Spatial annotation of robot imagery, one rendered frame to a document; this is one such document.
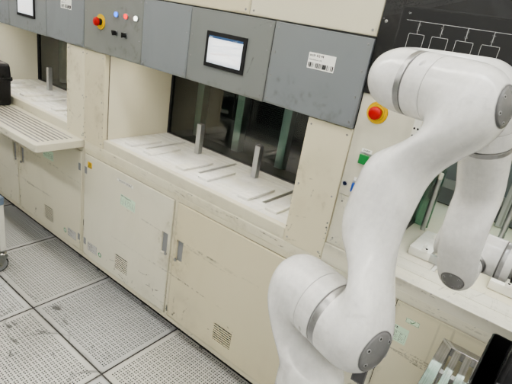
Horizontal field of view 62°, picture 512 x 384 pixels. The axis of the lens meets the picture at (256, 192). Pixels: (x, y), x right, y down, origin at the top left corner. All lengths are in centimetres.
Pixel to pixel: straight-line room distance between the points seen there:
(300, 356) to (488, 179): 47
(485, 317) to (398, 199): 85
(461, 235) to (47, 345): 191
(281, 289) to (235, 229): 105
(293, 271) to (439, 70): 38
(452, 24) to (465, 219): 60
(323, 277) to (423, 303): 79
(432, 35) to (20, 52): 305
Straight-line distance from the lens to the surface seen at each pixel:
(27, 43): 378
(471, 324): 147
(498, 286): 162
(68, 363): 224
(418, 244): 167
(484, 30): 131
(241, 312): 192
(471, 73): 65
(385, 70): 71
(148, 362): 222
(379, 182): 66
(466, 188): 91
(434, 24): 134
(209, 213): 186
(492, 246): 102
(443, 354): 142
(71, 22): 251
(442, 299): 146
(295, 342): 80
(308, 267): 74
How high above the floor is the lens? 155
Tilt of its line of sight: 22 degrees down
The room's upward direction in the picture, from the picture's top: 10 degrees clockwise
